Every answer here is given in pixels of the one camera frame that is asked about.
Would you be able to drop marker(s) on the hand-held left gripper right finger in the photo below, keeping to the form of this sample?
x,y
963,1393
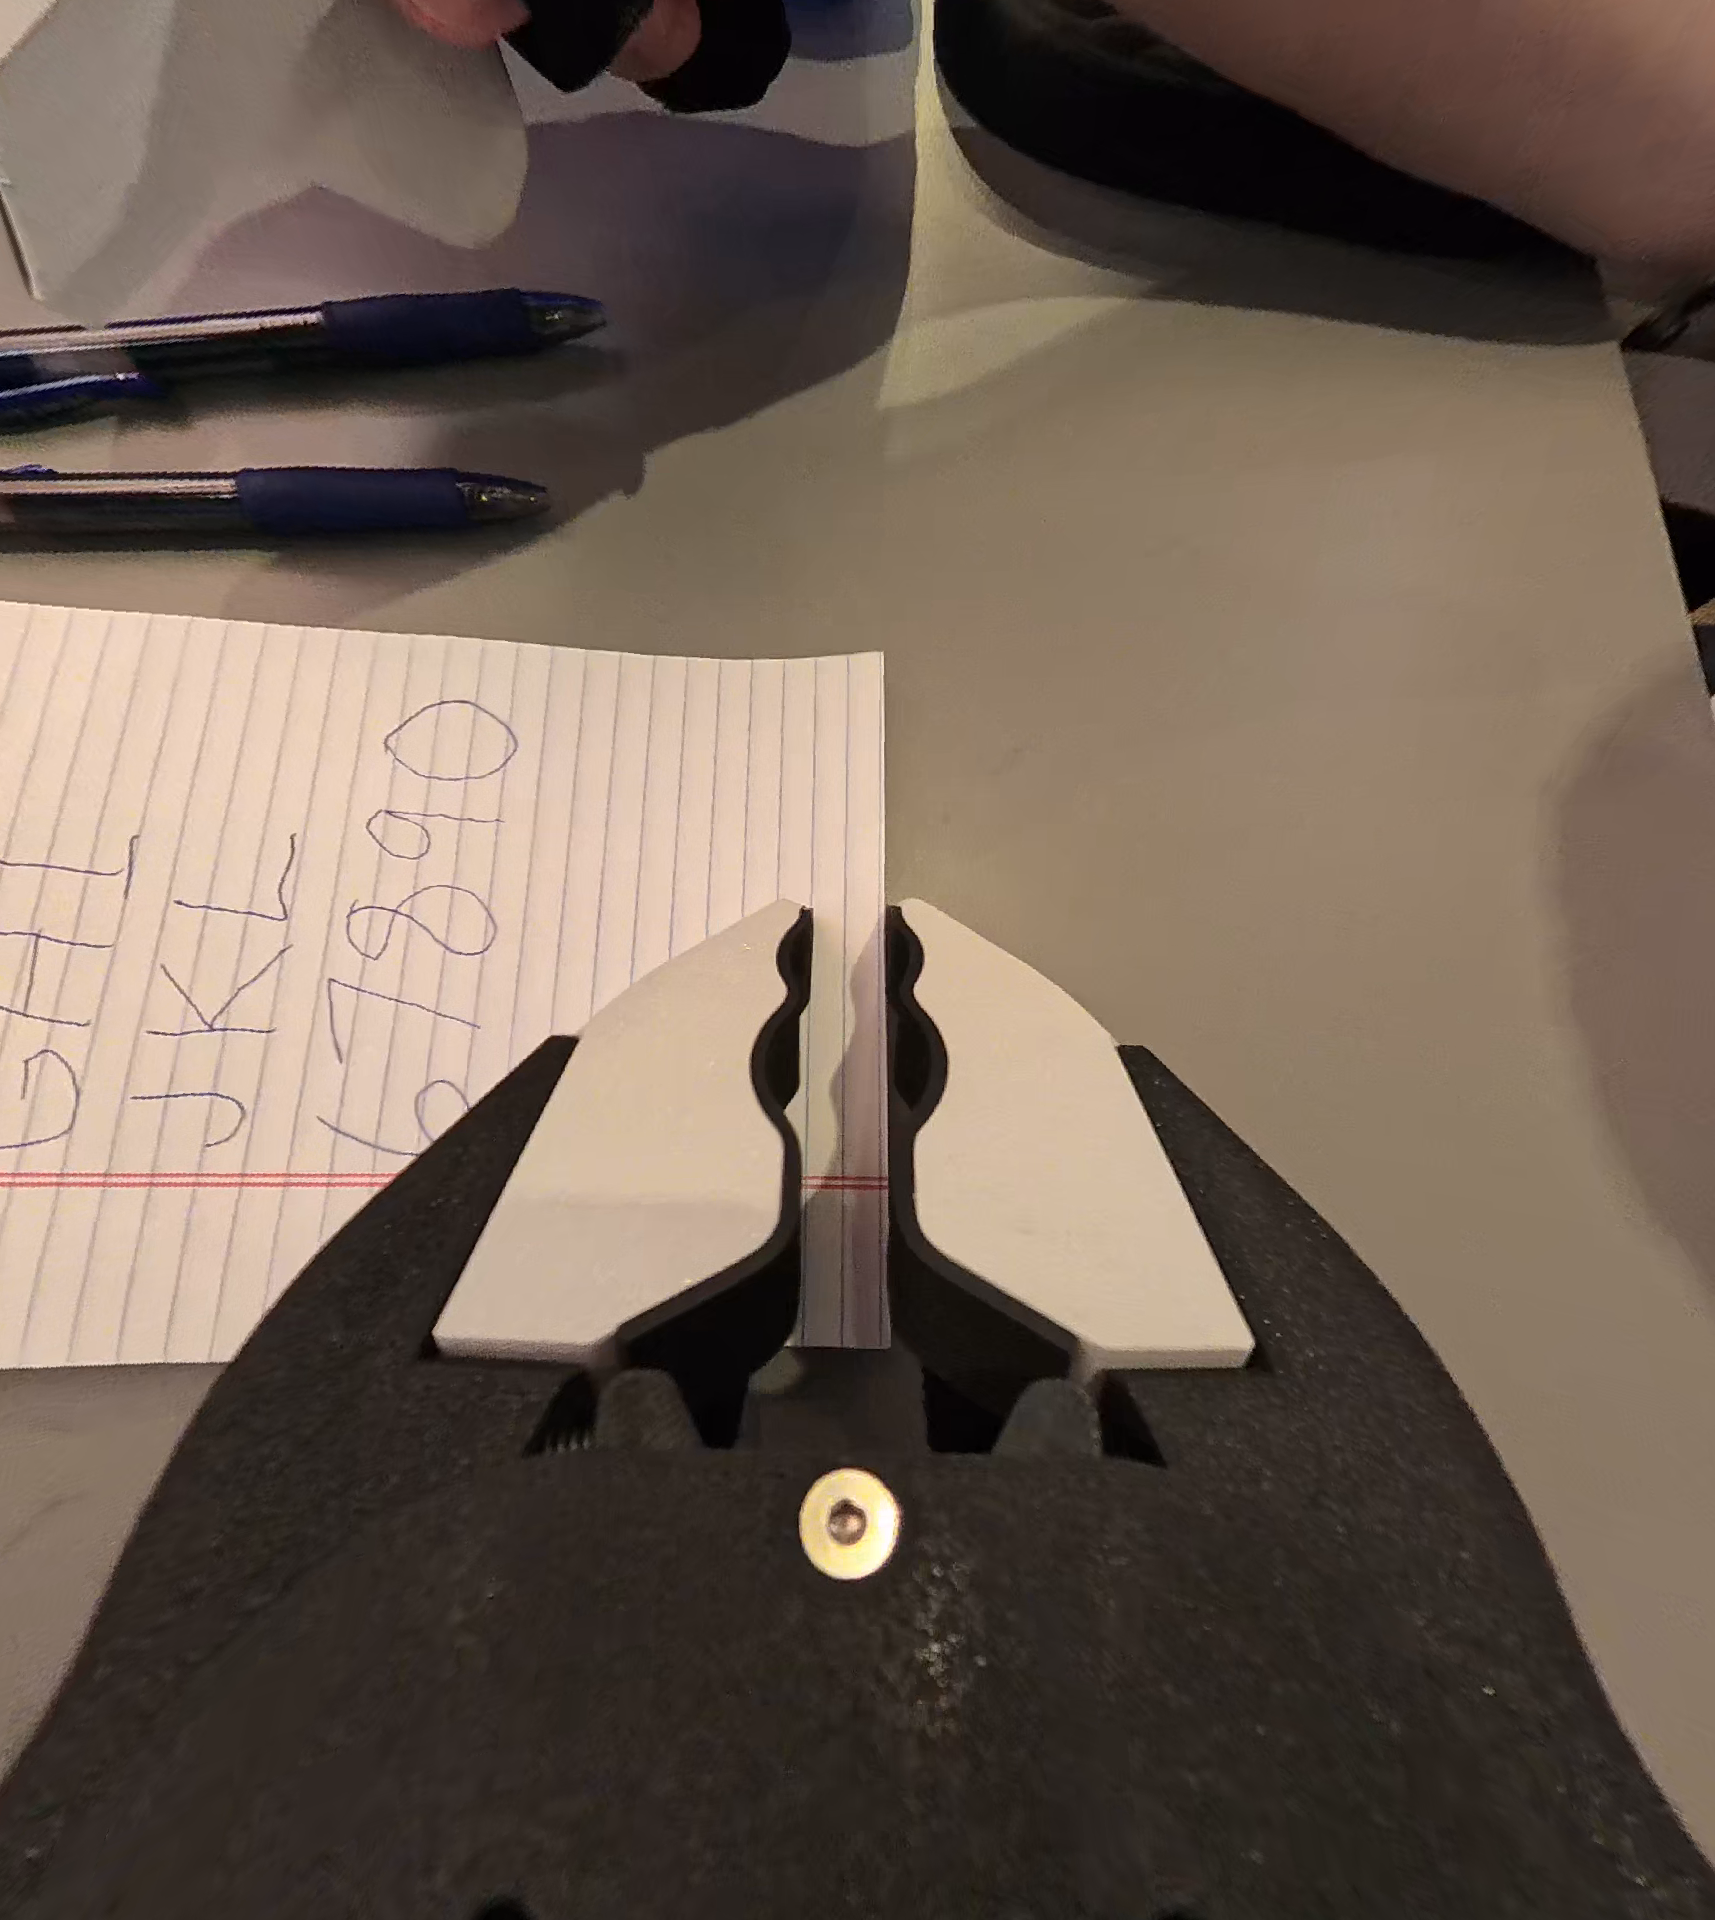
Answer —
x,y
1069,1201

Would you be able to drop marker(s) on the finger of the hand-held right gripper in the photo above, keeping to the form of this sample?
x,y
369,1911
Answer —
x,y
437,143
153,135

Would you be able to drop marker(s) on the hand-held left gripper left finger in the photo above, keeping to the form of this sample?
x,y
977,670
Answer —
x,y
619,1184

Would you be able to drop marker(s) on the blue retractable pen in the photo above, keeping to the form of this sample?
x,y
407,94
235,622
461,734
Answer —
x,y
407,323
333,501

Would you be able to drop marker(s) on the white lined legal notepad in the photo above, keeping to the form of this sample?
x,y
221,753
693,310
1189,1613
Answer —
x,y
347,1050

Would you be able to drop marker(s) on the person's right forearm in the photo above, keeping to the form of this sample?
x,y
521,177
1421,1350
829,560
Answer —
x,y
1399,104

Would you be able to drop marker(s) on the person's right hand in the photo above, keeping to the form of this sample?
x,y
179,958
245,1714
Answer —
x,y
461,18

